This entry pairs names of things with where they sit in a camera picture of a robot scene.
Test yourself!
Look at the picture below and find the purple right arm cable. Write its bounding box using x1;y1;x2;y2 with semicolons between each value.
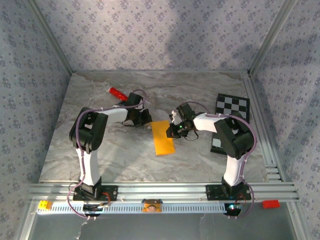
179;101;258;221

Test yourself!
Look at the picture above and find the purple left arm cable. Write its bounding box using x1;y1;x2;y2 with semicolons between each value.
66;89;148;221

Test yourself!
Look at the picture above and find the red toy brick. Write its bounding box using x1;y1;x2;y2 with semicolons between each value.
261;199;281;209

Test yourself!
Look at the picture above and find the red glitter tube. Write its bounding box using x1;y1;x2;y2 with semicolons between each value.
105;85;130;102

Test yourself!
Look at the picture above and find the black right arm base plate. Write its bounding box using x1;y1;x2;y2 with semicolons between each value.
205;184;252;201

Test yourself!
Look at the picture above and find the aluminium side rail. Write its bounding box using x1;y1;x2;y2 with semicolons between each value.
241;74;285;182

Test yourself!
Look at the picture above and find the white slotted cable duct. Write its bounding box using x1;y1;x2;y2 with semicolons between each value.
36;201;235;215

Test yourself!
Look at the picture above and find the orange cloth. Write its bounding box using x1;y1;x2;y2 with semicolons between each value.
150;119;177;157

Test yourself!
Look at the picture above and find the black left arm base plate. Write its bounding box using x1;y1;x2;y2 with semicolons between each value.
72;185;119;202

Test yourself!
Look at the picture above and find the yellow toy brick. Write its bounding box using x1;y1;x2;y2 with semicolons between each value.
37;200;54;210

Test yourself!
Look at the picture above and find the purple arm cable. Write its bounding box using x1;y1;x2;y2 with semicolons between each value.
179;101;258;221
66;89;148;221

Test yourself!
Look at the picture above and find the black round controller board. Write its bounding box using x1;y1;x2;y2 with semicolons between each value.
83;203;111;216
223;202;243;217

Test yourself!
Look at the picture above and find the black white checkerboard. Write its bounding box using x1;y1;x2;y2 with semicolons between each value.
210;93;251;155

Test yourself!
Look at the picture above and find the aluminium corner post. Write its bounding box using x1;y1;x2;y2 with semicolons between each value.
248;0;299;75

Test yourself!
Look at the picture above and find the long aluminium base rail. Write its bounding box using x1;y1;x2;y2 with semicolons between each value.
27;182;300;203

